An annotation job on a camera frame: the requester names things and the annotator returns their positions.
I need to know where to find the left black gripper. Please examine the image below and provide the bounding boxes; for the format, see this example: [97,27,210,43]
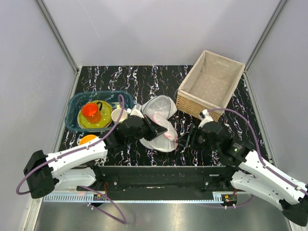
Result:
[126,115,167,145]

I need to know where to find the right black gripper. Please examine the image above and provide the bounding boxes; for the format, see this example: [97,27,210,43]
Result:
[175,123,219,153]

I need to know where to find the pink-trimmed mesh laundry bag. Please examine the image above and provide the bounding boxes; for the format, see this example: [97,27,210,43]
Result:
[140,112,178,153]

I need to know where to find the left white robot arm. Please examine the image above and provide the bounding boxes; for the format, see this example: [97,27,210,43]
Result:
[22,115,167,199]

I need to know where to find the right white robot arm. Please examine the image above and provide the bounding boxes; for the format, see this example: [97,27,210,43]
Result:
[177,121,308,227]

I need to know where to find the grey-trimmed mesh laundry bag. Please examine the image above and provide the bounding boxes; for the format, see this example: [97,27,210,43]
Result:
[141,95,177,119]

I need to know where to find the cream mug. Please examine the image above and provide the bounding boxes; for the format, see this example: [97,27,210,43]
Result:
[111,108,128,124]

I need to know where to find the yellow-green plate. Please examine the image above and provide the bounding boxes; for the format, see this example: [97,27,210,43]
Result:
[77,100,112,129]

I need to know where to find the orange mug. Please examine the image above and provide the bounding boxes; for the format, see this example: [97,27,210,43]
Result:
[81,102,103,124]

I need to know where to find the orange bowl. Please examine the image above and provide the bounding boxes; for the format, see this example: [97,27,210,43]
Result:
[78,134,97,145]

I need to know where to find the wicker basket with liner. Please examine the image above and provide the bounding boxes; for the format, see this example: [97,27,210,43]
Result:
[176,50,245,118]

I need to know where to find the teal plastic tub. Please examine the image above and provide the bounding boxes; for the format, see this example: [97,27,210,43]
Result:
[64,90,134,133]

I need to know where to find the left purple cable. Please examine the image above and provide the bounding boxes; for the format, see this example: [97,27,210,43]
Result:
[16,94,128,224]

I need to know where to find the purple cable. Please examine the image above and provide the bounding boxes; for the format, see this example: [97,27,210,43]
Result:
[16,94,128,224]
[208,107,308,195]

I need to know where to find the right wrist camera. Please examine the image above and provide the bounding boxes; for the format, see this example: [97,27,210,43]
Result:
[198,109,214,128]

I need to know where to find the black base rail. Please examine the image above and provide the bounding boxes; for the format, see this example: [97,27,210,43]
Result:
[89,166,235,203]

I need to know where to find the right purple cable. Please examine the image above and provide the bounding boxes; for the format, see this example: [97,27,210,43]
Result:
[208,107,308,195]

